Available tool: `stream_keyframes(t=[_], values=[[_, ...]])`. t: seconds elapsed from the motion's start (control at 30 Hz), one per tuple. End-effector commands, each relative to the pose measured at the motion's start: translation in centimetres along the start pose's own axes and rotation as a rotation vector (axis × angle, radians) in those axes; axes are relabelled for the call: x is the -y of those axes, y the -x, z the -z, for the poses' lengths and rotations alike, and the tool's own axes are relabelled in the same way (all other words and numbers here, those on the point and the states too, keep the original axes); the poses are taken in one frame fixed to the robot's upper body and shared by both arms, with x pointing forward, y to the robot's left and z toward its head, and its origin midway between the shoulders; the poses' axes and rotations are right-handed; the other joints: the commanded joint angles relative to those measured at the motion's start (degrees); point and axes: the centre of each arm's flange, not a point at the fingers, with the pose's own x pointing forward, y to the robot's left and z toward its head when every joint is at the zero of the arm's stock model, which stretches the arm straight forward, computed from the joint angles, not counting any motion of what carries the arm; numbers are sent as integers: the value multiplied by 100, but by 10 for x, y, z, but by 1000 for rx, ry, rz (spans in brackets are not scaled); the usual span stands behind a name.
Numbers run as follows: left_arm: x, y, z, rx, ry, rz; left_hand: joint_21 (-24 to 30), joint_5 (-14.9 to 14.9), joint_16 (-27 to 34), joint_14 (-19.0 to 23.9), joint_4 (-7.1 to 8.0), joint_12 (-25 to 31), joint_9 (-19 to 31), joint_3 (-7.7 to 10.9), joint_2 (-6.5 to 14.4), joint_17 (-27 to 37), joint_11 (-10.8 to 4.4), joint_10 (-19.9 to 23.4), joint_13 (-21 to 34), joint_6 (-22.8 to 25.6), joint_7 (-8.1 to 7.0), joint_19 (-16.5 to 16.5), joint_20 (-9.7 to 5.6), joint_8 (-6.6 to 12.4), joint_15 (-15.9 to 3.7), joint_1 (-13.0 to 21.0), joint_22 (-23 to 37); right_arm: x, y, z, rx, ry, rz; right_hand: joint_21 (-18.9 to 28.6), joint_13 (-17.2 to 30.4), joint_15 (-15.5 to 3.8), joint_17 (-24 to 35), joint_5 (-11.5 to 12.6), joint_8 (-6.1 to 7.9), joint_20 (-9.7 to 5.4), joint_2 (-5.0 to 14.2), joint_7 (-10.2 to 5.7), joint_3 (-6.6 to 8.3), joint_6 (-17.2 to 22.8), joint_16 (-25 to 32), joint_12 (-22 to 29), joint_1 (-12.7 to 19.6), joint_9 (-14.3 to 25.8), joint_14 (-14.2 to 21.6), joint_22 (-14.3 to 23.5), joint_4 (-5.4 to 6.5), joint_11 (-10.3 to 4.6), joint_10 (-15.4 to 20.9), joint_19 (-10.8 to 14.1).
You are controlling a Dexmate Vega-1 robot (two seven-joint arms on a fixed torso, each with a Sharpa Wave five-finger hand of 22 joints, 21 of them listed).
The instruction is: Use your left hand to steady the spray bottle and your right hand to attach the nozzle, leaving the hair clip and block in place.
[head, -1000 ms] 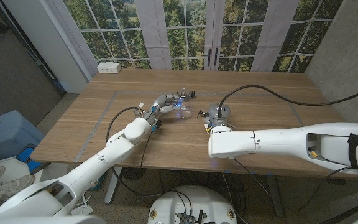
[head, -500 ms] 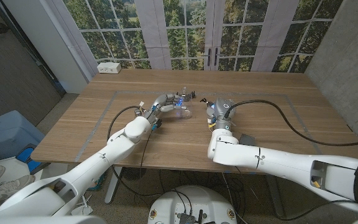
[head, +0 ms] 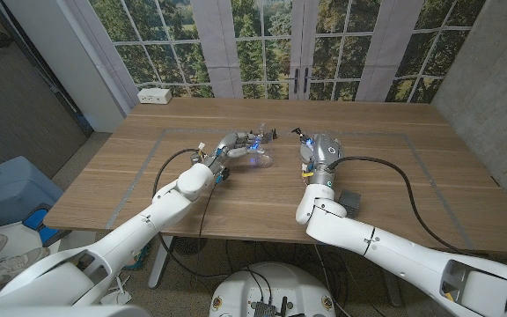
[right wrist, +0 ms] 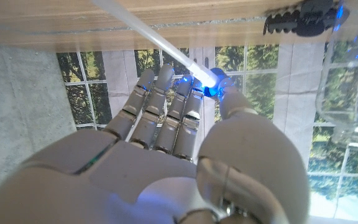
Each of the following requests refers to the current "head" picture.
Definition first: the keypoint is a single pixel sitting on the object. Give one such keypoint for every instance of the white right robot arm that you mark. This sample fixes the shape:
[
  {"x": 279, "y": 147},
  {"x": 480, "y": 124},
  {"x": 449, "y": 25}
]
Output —
[{"x": 346, "y": 233}]

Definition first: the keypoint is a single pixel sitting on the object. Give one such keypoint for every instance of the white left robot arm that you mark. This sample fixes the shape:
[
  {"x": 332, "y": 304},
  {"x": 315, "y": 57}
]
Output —
[{"x": 126, "y": 233}]

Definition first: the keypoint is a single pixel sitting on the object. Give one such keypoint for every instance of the printed window backdrop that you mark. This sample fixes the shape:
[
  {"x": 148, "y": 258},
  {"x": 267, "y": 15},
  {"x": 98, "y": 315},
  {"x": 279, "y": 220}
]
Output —
[{"x": 170, "y": 44}]

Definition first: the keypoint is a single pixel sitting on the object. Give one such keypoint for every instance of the dark round slatted disc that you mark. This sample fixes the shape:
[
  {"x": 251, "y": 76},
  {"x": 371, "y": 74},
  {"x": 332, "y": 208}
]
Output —
[{"x": 188, "y": 245}]

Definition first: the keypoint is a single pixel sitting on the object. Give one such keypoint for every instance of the white power strip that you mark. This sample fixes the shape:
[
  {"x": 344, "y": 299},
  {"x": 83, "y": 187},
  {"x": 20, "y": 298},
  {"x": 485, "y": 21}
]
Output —
[{"x": 154, "y": 95}]

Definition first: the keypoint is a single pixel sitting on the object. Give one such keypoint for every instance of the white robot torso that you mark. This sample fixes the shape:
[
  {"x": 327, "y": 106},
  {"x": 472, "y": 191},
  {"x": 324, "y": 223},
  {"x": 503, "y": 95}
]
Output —
[{"x": 275, "y": 286}]

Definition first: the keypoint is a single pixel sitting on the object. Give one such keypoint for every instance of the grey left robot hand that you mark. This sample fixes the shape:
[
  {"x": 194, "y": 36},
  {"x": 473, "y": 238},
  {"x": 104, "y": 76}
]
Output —
[{"x": 233, "y": 143}]

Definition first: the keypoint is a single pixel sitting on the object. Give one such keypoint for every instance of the dark wooden door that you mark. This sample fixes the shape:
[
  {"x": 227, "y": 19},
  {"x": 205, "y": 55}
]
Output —
[{"x": 16, "y": 110}]

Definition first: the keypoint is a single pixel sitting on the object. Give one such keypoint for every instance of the white floor mat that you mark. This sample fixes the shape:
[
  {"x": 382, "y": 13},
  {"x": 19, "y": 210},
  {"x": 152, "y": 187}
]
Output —
[{"x": 29, "y": 240}]

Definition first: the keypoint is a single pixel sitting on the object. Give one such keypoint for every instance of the white table leg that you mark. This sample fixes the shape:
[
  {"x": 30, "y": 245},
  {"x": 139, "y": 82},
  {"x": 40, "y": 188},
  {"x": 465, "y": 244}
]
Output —
[
  {"x": 393, "y": 288},
  {"x": 161, "y": 264}
]

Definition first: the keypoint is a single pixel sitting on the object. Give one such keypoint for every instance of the white toy airplane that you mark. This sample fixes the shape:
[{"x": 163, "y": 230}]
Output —
[{"x": 117, "y": 295}]

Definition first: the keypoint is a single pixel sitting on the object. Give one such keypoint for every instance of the blue storage bin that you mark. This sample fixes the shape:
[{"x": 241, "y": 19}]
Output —
[{"x": 11, "y": 189}]

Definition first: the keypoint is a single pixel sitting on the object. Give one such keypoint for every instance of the grey block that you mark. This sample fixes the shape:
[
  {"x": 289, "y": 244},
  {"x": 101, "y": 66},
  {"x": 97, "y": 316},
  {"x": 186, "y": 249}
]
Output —
[{"x": 350, "y": 201}]

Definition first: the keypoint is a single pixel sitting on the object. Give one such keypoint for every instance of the teal toy basket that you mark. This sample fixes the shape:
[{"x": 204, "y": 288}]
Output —
[{"x": 138, "y": 260}]

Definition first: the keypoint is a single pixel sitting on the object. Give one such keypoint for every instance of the clear plastic spray bottle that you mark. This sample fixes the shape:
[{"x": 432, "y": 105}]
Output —
[{"x": 262, "y": 162}]

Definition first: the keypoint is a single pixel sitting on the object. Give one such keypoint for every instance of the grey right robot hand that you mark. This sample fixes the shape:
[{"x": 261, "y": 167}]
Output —
[{"x": 324, "y": 152}]

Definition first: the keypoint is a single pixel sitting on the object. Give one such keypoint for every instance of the black hair clip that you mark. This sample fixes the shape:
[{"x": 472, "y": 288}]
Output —
[{"x": 274, "y": 133}]

